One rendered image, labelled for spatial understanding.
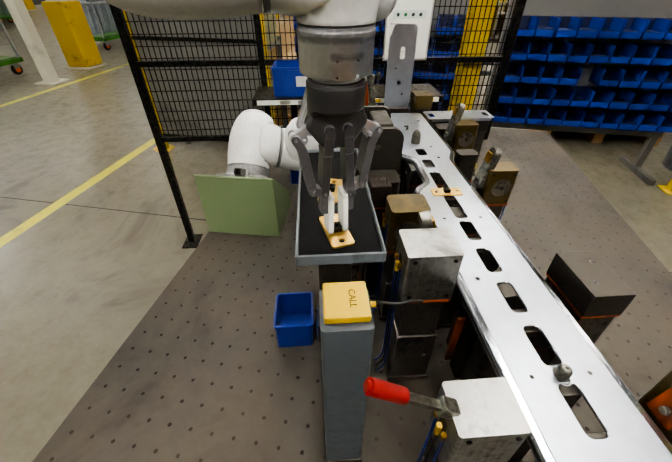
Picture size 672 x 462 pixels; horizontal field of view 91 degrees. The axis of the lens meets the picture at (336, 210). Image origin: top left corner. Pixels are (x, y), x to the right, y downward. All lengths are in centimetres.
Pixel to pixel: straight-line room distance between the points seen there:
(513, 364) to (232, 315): 73
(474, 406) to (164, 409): 69
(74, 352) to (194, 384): 127
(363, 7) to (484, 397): 49
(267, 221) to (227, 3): 94
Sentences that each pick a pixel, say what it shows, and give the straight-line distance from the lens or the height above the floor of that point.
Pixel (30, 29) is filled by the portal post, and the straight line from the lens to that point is 749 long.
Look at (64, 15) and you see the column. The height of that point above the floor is 89.
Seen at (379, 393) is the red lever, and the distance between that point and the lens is 43.
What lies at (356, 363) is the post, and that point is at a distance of 52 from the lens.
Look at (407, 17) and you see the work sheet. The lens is 185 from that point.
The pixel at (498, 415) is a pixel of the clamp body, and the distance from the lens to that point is 53.
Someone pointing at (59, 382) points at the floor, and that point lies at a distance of 211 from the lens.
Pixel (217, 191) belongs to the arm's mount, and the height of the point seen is 89.
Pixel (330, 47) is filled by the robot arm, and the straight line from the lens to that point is 39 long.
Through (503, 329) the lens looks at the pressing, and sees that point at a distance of 69.
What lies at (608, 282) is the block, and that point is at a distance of 83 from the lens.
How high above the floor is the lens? 151
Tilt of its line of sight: 36 degrees down
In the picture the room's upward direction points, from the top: straight up
